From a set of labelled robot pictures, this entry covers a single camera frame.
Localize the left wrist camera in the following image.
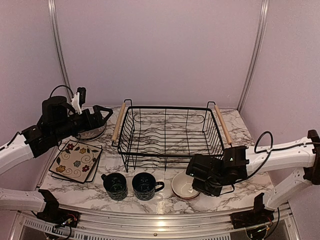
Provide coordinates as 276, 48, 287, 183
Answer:
71, 87, 87, 115

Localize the beige ceramic bowl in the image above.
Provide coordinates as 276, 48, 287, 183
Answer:
171, 172, 200, 196

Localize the aluminium frame post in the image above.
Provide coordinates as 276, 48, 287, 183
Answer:
47, 0, 71, 88
237, 0, 270, 112

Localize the dark blue mug front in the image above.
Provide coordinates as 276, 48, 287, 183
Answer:
131, 172, 165, 201

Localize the black wire dish rack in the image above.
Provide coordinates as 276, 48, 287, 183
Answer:
111, 99, 233, 171

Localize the grey reindeer round plate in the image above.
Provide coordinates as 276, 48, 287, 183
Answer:
75, 123, 107, 141

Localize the front aluminium rail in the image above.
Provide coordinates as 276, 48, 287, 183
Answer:
9, 204, 300, 240

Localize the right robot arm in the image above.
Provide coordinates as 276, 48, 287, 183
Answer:
185, 129, 320, 224

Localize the white square plate black rim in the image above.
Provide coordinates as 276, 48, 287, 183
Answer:
51, 144, 103, 185

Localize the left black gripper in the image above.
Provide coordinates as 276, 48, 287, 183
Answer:
51, 104, 113, 142

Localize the floral square plate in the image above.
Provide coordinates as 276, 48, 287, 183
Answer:
48, 139, 103, 183

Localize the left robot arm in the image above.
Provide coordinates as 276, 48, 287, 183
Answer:
0, 95, 113, 223

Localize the dark blue mug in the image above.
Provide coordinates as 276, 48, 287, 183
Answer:
101, 172, 128, 201
131, 172, 165, 201

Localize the blue white patterned bowl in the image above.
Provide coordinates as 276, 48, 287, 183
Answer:
176, 192, 200, 200

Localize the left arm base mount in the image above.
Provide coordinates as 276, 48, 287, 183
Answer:
32, 207, 80, 240

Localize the right aluminium frame post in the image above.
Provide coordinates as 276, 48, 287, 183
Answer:
237, 0, 270, 112

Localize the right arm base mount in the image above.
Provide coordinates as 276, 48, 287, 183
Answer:
230, 209, 274, 240

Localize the left aluminium frame post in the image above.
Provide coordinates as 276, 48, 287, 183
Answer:
47, 0, 71, 88

